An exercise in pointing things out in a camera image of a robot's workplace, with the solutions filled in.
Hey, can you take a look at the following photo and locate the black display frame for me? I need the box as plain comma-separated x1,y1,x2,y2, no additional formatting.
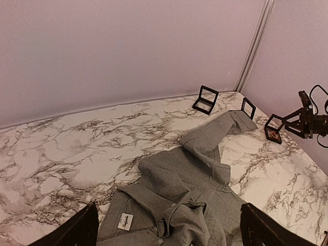
264,114,284,144
192,85,219,115
241,97,256,120

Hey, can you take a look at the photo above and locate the black display frame front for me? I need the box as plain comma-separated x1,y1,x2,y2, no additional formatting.
264,114,284,144

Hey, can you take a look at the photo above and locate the grey button-up shirt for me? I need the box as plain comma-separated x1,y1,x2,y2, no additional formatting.
97,111,257,245

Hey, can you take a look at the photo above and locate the black display frame back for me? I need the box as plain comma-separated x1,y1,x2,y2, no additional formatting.
192,85,219,115

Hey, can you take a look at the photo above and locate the right aluminium frame post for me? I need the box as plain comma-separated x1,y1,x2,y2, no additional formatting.
234,0,275,92

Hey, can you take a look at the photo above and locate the orange portrait brooch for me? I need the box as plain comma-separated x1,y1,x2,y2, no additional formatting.
268,131,280,140

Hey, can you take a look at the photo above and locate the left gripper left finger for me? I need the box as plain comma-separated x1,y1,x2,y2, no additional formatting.
30,202,99,246

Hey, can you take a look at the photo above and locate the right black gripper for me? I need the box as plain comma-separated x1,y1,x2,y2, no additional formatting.
281,108,327,138

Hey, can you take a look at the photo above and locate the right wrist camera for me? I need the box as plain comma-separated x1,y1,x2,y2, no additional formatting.
298,91,313,110

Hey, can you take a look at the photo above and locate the black display frame middle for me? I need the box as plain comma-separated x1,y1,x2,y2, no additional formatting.
241,97,256,120

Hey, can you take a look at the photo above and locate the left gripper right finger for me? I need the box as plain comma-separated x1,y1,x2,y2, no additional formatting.
240,203,314,246

